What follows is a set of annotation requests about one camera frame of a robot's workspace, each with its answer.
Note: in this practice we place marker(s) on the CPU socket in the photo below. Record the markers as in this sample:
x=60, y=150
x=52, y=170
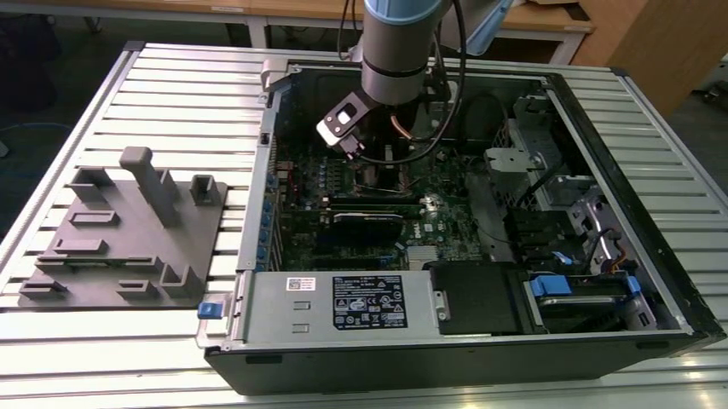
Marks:
x=376, y=190

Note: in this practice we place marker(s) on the black graphics card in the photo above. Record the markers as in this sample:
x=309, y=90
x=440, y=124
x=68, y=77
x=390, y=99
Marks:
x=364, y=230

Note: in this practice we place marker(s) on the green motherboard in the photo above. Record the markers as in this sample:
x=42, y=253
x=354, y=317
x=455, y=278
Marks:
x=449, y=221

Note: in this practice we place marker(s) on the silver chipset heatsink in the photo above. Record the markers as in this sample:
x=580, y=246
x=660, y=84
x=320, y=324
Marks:
x=424, y=254

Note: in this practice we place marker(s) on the silver metal drive cage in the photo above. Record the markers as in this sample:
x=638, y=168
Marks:
x=560, y=191

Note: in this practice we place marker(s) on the silver power supply with label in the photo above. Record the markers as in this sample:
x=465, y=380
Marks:
x=273, y=315

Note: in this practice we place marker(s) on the grey parts rack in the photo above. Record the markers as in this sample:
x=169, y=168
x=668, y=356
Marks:
x=137, y=238

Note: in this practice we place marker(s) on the blue case latch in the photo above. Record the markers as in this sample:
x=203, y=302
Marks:
x=209, y=311

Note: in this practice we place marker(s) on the hard disk in blue carrier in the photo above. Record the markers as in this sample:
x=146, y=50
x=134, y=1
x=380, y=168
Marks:
x=575, y=304

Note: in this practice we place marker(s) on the wooden cabinet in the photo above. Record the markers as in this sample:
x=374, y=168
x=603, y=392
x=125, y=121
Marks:
x=666, y=42

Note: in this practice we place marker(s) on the black PC case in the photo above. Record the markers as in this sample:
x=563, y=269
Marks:
x=398, y=370

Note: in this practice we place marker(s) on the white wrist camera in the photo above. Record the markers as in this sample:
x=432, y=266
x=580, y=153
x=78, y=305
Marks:
x=338, y=123

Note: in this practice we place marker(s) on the silver metal bracket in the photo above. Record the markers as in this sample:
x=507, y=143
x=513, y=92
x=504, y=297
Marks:
x=509, y=159

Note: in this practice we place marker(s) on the wooden desk with white frame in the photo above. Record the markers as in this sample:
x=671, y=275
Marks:
x=547, y=21
x=114, y=4

